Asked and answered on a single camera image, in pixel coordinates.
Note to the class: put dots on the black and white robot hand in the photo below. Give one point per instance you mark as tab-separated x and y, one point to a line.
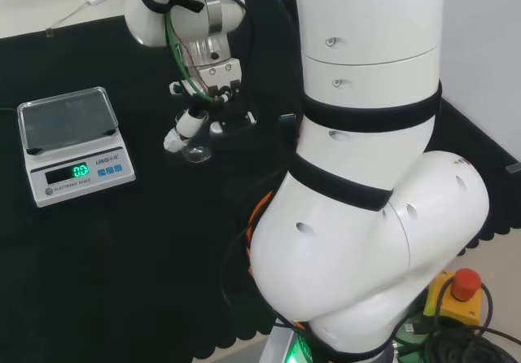
228	116

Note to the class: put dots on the small clear glass beaker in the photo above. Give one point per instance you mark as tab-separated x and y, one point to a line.
198	156

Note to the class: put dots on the white electronic balance steel pan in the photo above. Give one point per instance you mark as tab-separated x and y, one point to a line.
65	127

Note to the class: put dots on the black bench cloth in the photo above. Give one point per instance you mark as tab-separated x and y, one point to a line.
122	257

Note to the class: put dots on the clear cloth clip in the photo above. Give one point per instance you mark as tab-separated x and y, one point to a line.
49	33

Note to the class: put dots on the green base fixture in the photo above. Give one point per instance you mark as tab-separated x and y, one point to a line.
411	332

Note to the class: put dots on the grey cloth clip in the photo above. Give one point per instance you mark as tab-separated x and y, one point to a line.
513	167

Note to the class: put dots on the yellow stop button red cap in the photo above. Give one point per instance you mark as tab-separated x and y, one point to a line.
460	306

